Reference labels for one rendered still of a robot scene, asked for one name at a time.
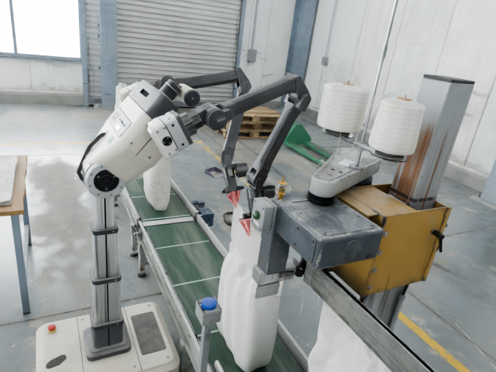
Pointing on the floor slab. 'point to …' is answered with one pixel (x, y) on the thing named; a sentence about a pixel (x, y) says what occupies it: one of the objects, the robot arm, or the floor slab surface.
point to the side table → (19, 199)
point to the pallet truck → (296, 134)
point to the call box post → (204, 348)
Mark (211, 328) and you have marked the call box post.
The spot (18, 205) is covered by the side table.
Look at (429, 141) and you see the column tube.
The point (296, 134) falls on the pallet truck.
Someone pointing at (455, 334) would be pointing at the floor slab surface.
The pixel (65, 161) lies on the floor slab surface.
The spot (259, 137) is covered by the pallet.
